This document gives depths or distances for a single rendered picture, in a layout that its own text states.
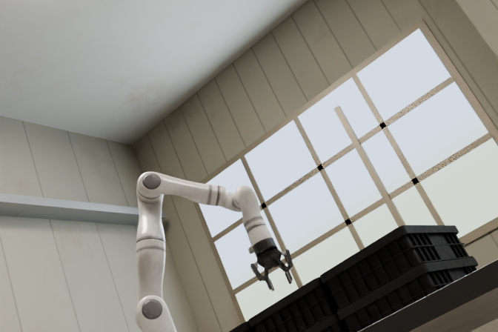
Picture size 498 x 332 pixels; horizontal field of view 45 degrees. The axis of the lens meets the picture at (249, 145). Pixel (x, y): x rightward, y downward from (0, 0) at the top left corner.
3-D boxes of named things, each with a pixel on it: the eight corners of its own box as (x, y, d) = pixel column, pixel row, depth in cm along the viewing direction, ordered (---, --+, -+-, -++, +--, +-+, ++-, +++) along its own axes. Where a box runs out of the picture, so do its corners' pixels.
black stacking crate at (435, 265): (447, 307, 148) (422, 263, 153) (353, 355, 162) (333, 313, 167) (497, 293, 179) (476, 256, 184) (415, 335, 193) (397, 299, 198)
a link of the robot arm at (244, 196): (270, 219, 198) (264, 230, 205) (251, 180, 204) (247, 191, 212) (250, 225, 195) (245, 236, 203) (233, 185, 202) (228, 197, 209)
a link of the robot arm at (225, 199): (250, 197, 213) (211, 193, 211) (256, 186, 206) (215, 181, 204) (250, 216, 209) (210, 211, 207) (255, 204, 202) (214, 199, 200)
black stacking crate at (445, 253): (424, 267, 153) (402, 227, 157) (336, 316, 167) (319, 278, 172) (477, 260, 183) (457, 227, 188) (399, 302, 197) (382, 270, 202)
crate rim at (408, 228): (405, 233, 156) (401, 224, 157) (320, 284, 171) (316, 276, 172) (461, 232, 187) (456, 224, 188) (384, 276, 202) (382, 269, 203)
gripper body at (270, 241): (250, 242, 195) (261, 268, 191) (274, 233, 197) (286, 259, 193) (250, 249, 202) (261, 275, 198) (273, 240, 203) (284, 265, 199)
